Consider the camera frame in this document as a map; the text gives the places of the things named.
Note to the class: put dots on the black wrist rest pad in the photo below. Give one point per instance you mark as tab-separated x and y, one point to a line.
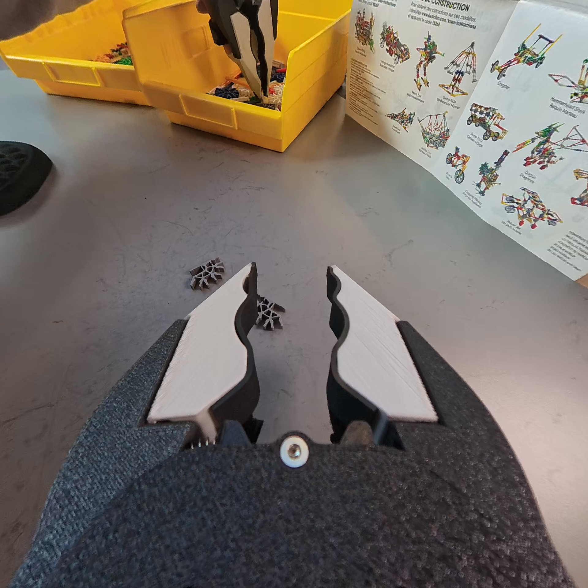
20	179

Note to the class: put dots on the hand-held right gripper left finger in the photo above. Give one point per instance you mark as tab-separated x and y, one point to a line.
202	367

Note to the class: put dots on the yellow plastic bin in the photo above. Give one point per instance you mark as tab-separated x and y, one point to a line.
59	78
183	55

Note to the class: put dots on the folded building instruction booklet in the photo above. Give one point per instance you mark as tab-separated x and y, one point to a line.
436	69

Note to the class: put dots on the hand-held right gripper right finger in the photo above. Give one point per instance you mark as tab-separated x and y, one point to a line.
381	367

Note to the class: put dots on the pile of colourful building pieces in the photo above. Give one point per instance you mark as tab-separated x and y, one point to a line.
229	92
112	53

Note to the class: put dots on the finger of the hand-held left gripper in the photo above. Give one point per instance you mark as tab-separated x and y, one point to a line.
268	23
241	41

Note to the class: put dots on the building set cardboard box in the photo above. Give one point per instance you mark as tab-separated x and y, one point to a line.
582	282

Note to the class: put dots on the grey desk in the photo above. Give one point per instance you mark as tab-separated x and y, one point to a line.
367	206

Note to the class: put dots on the grey half-round connector piece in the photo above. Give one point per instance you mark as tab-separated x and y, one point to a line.
207	275

